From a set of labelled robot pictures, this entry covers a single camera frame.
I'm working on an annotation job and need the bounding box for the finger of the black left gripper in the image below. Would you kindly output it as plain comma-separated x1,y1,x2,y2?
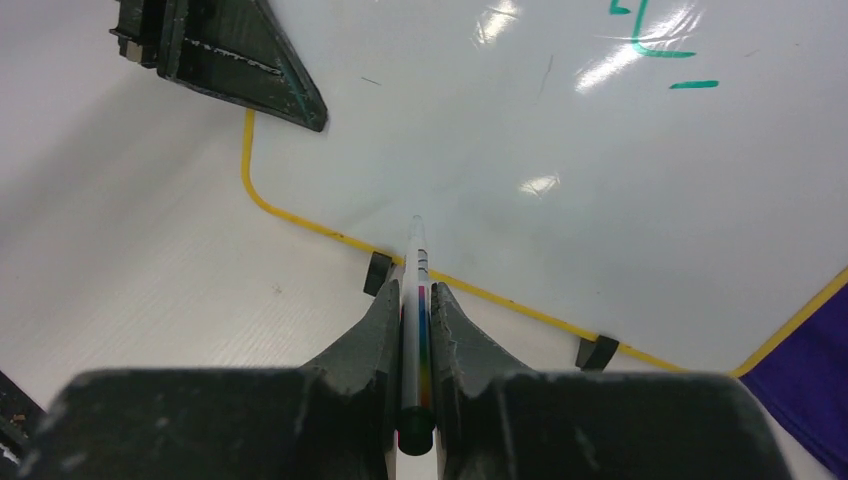
175,1,328,132

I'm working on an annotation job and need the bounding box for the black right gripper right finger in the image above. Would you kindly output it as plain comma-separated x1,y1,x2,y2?
432,283,790,479

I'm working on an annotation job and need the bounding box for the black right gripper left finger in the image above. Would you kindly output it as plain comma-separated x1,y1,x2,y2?
15,281,400,479

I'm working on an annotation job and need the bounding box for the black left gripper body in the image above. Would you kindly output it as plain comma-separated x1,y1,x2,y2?
110,0,189,80

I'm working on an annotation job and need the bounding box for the green whiteboard marker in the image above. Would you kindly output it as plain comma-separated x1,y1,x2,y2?
396,215,435,456

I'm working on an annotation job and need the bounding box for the yellow framed whiteboard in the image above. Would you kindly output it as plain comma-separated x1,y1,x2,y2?
243,1,847,375

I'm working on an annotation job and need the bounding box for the purple towel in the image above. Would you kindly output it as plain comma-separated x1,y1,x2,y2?
741,290,847,479

